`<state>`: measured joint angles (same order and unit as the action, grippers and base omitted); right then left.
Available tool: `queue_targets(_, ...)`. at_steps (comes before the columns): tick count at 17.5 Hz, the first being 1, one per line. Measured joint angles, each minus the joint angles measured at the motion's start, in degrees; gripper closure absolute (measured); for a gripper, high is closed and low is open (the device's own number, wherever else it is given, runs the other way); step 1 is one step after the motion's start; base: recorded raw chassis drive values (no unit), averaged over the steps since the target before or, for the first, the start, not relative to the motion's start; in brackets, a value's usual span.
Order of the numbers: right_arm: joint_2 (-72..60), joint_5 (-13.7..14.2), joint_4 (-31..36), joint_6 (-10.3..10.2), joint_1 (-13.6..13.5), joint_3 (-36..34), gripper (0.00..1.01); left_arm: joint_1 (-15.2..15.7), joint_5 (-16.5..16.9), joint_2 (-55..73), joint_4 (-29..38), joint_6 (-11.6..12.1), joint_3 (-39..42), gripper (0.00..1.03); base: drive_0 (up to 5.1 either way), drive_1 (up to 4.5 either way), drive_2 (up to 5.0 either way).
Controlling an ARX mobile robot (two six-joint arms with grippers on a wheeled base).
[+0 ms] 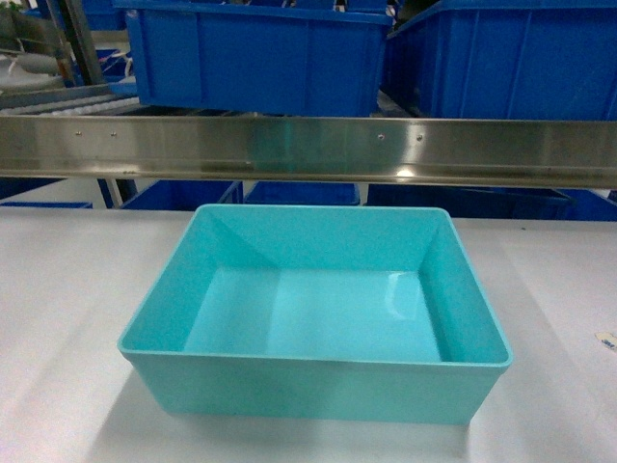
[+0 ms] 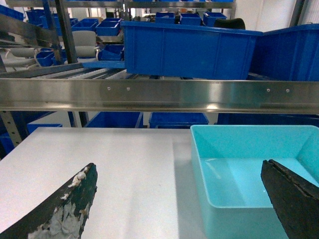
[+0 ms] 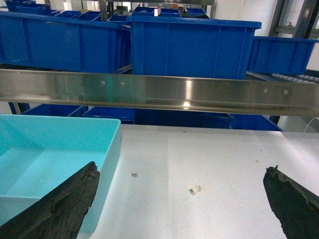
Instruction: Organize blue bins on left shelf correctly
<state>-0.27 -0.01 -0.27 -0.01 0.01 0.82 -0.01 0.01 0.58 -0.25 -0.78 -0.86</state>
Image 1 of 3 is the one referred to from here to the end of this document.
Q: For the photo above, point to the teal plastic bin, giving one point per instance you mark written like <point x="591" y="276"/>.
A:
<point x="352" y="313"/>

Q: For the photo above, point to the blue bin upper left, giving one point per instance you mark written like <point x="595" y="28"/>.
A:
<point x="252" y="58"/>

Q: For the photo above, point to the stainless steel shelf rail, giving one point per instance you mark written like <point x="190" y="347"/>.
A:
<point x="419" y="151"/>

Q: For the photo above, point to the blue bin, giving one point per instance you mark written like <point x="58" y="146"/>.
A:
<point x="252" y="58"/>
<point x="506" y="60"/>

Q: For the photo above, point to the blue bin upper right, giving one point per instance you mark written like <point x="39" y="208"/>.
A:
<point x="506" y="60"/>

